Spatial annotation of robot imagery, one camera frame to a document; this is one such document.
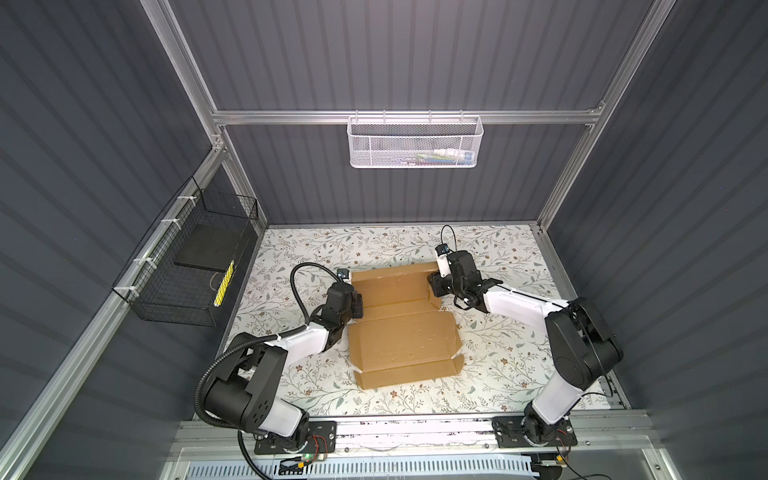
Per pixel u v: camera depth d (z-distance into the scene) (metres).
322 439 0.72
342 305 0.71
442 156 0.92
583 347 0.49
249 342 0.47
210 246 0.75
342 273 0.82
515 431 0.74
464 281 0.72
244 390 0.44
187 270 0.73
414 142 1.24
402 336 0.91
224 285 0.70
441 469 0.77
